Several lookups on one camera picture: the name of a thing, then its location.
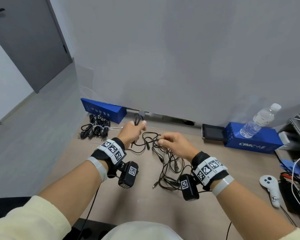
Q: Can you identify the person's left hand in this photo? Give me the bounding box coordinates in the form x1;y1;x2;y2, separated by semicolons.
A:
117;120;147;151

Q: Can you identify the person's right hand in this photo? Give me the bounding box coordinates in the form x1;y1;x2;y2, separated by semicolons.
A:
158;132;200;163

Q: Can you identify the pile of black cables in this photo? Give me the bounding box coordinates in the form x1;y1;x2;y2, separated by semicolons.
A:
142;132;199;191

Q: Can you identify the thick black power cable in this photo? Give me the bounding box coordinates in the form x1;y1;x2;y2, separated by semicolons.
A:
89;114;103;139

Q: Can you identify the person's right forearm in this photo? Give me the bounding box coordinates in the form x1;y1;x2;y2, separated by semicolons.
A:
216;182;300;240

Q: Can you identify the person's left forearm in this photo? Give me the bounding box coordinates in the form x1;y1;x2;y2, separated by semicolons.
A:
0;162;108;240

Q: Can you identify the person's cream sweater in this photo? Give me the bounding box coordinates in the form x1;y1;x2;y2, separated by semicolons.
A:
106;221;184;240

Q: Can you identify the blue triangular box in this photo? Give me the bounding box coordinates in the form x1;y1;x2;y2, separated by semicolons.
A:
80;98;127;124

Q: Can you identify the small black screen device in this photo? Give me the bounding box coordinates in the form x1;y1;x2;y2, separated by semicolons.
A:
202;123;225;142

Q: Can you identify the grey left wristband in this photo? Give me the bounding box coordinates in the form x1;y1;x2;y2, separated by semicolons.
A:
86;156;108;183

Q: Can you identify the grey wristband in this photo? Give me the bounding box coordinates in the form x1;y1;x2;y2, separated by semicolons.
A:
86;156;108;183
212;175;235;197

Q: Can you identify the light wooden table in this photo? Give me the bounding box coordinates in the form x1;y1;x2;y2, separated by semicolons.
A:
40;115;300;240

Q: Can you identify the grey right wristband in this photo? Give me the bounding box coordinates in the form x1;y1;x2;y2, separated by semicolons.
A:
212;175;235;197

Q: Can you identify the clear plastic water bottle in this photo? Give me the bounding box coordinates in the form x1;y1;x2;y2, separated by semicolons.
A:
239;103;282;139

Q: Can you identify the blue rectangular box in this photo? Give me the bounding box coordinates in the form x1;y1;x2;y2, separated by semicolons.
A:
224;122;284;154

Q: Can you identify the white game controller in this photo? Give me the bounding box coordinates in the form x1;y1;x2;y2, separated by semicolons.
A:
259;175;282;209

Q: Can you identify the black office chair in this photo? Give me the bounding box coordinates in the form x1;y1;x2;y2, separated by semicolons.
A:
70;218;118;240

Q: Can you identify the grey metal rack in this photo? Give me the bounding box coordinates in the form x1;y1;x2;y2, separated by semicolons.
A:
277;105;300;160

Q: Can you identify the blue plastic item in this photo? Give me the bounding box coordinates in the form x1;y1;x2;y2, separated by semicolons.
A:
280;158;300;174

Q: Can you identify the black power adapter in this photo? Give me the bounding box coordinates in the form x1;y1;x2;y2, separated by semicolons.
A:
279;173;300;214

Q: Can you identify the grey door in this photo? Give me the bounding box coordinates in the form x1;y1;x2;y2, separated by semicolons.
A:
0;0;73;94

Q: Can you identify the left wrist marker strap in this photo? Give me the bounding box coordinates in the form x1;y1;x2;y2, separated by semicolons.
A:
91;138;127;178

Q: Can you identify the wrist marker strap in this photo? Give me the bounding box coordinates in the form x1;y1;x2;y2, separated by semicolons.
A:
91;138;127;178
191;151;229;192

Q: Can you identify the right wrist marker strap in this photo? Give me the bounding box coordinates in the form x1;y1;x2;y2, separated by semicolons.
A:
191;151;229;192

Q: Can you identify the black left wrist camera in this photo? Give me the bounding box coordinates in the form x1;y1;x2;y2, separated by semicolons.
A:
118;161;139;189

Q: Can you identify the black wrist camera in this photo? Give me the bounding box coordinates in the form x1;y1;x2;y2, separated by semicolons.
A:
118;161;139;189
179;174;200;202

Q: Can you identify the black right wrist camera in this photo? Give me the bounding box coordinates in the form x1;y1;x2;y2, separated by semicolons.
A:
179;174;200;202

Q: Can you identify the black left camera cable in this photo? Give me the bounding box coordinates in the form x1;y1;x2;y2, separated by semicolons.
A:
77;183;102;240

